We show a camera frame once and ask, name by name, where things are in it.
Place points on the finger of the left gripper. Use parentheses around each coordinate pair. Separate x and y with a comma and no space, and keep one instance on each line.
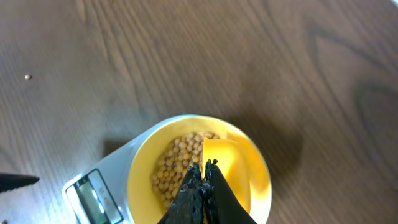
(14,181)

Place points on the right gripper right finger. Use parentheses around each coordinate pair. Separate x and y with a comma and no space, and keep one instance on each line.
(221,206)

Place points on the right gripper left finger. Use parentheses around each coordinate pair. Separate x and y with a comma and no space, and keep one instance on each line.
(187,206)

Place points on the yellow measuring scoop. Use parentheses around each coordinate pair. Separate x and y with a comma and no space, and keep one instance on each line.
(232,166)

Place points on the soybeans in yellow bowl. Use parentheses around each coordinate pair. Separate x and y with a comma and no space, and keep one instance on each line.
(173,163)

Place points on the yellow bowl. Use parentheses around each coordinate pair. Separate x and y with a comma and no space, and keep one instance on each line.
(143,205)

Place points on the white digital kitchen scale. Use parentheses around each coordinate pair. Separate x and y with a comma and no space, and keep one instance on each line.
(98,195)

